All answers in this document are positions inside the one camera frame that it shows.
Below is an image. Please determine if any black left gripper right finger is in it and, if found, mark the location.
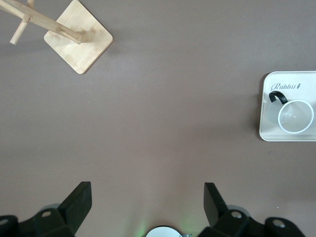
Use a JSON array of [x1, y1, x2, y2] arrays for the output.
[[198, 182, 305, 237]]

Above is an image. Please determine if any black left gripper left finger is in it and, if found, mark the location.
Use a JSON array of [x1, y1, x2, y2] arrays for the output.
[[0, 181, 93, 237]]

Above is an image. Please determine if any wooden cup rack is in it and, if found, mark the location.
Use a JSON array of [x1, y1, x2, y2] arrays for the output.
[[0, 0, 114, 75]]

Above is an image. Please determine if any white cup black handle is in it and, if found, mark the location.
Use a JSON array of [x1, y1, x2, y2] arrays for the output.
[[268, 90, 314, 134]]

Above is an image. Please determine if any white Rabbit print tray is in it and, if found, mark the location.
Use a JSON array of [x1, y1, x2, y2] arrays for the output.
[[258, 71, 316, 142]]

